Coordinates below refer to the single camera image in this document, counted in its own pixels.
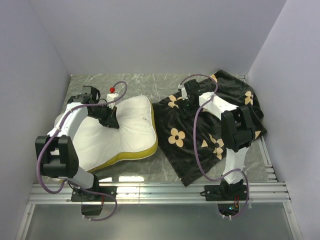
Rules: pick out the aluminium mounting rail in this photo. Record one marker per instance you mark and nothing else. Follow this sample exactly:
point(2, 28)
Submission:
point(164, 193)

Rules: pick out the side aluminium rail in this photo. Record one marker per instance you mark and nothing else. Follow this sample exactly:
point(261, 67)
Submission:
point(257, 165)

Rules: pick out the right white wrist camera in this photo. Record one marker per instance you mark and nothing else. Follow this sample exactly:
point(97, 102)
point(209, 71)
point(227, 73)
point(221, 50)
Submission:
point(183, 91)

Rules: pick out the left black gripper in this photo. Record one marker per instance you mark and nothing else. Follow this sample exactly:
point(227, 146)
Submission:
point(111, 121)

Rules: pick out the black pillowcase with tan flowers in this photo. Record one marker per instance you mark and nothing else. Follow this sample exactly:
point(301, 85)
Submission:
point(175, 132)

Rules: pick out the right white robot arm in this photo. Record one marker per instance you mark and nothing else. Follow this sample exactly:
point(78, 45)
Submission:
point(237, 130)

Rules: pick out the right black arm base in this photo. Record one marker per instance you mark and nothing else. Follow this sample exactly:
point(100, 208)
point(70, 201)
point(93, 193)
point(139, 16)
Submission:
point(228, 197)

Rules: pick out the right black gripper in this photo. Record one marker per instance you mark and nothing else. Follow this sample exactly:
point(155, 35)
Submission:
point(182, 104)

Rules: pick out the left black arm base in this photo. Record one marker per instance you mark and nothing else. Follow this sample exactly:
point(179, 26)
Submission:
point(92, 204)

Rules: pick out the white pillow with yellow piping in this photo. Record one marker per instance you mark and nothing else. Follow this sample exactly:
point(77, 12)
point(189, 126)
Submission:
point(99, 147)

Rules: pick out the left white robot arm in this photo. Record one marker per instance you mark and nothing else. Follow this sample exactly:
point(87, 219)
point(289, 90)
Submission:
point(56, 155)

